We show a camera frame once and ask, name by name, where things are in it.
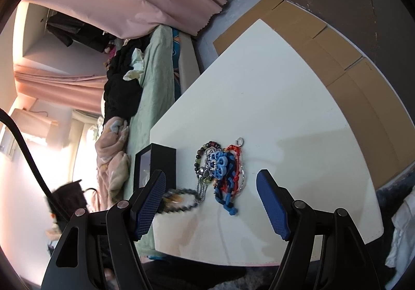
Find black clothing pile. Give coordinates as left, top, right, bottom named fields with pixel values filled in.
left=103, top=39, right=154, bottom=122

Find red cord bracelet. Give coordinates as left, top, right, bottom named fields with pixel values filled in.
left=213, top=144, right=247, bottom=196

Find pale green garment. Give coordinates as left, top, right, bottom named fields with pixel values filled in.
left=122, top=48, right=145, bottom=82

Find flat brown cardboard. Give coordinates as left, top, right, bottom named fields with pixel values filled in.
left=212, top=0, right=405, bottom=191

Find blue patterned mattress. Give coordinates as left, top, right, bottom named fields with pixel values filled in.
left=171, top=29, right=183, bottom=96

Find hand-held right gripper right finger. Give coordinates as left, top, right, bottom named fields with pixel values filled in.
left=256, top=169, right=378, bottom=290

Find peach fleece blanket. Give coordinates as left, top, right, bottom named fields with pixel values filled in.
left=94, top=116, right=132, bottom=210

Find silver ball chain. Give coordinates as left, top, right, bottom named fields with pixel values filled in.
left=194, top=147, right=222, bottom=204

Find black cable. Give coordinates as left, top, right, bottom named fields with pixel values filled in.
left=0, top=108, right=71, bottom=223

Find beige bed base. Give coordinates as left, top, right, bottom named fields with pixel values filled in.
left=178, top=32, right=202, bottom=93

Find grey shaggy rug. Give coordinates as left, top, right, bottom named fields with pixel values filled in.
left=214, top=176, right=415, bottom=290

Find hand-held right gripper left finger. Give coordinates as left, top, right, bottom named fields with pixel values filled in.
left=40, top=169, right=167, bottom=290

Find black jewelry box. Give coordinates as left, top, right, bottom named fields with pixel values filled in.
left=134, top=144, right=177, bottom=191

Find hanging dark clothes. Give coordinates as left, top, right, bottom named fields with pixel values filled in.
left=45, top=12, right=115, bottom=51

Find blue knotted flower bracelet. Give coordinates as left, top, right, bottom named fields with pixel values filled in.
left=209, top=150, right=241, bottom=217

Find white cloth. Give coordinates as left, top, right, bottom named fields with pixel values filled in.
left=384, top=192, right=415, bottom=290

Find green bed sheet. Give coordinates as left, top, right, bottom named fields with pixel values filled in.
left=125, top=25, right=183, bottom=253

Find multicolour bead bracelet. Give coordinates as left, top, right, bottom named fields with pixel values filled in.
left=195, top=139, right=225, bottom=187

